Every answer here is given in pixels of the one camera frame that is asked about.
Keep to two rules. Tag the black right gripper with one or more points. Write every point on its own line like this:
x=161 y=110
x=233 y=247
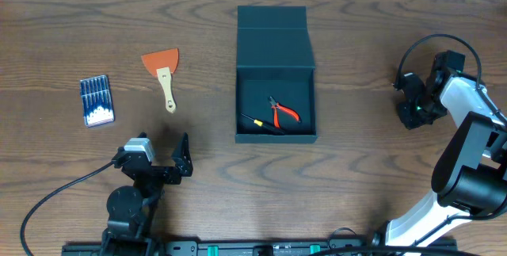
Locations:
x=409 y=120

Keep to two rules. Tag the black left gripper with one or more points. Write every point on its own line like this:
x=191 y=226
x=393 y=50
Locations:
x=157 y=171

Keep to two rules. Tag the black yellow screwdriver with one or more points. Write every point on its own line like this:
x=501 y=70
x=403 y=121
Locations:
x=261 y=124

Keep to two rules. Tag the red handled pliers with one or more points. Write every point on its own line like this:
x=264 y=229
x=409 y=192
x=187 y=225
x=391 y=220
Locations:
x=278 y=110

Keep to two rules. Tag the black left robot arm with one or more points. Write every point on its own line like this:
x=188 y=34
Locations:
x=131 y=208

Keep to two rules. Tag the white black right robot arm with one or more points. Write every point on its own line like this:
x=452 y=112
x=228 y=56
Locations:
x=469 y=179

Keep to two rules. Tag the blue precision screwdriver set case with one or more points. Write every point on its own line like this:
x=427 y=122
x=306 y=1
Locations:
x=96 y=101

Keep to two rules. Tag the dark green open box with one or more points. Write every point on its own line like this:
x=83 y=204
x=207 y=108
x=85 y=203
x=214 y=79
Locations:
x=274 y=58

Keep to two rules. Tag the orange scraper wooden handle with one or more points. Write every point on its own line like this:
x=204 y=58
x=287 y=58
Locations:
x=162 y=65

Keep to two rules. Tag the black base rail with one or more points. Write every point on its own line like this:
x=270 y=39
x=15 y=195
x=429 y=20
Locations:
x=193 y=248

